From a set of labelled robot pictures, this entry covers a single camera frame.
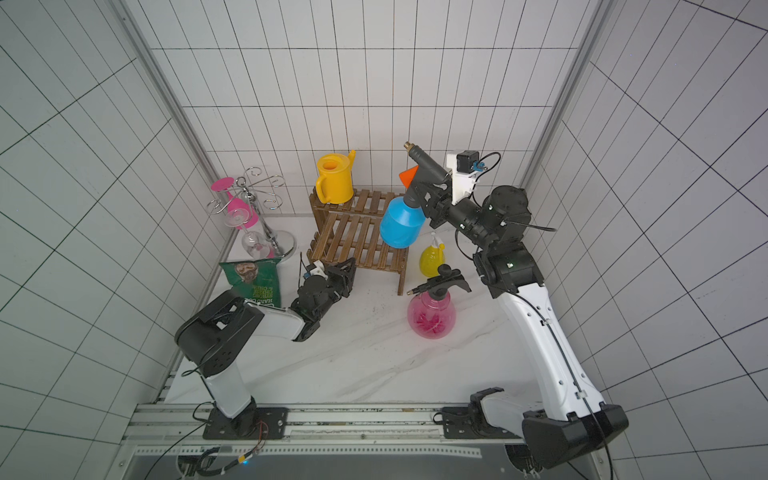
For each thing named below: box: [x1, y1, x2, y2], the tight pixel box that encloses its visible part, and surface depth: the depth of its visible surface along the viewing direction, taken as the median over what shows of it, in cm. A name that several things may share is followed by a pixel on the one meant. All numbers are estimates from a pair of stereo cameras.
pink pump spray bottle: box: [407, 264, 472, 339], surface depth 79 cm
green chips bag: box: [218, 257, 282, 307], surface depth 96 cm
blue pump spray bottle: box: [379, 141, 451, 249], surface depth 62 cm
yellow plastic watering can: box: [316, 150, 357, 204], surface depth 83 cm
